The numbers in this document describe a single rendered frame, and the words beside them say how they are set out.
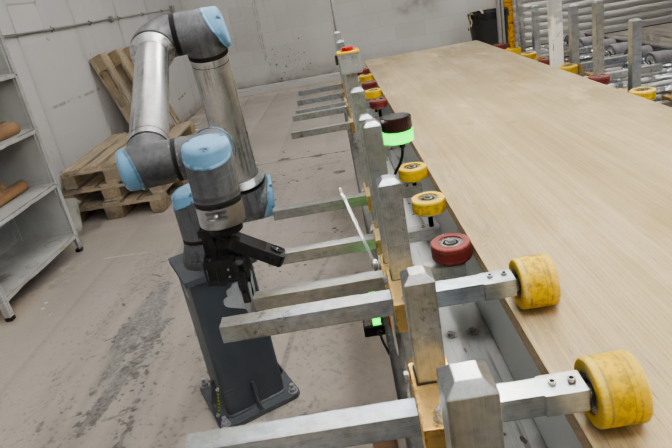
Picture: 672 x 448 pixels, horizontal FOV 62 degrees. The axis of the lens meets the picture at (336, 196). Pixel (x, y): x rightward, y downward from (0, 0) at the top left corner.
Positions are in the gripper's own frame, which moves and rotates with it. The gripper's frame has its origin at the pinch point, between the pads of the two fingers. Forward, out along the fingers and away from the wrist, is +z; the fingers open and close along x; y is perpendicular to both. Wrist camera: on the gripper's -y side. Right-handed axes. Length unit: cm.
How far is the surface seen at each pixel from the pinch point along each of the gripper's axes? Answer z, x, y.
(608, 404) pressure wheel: -14, 53, -48
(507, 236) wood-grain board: -9, 0, -53
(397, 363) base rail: 11.9, 8.1, -27.5
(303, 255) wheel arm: 0.8, -23.7, -9.3
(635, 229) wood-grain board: -9, 6, -75
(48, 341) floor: 87, -143, 141
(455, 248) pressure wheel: -9.1, 3.0, -41.8
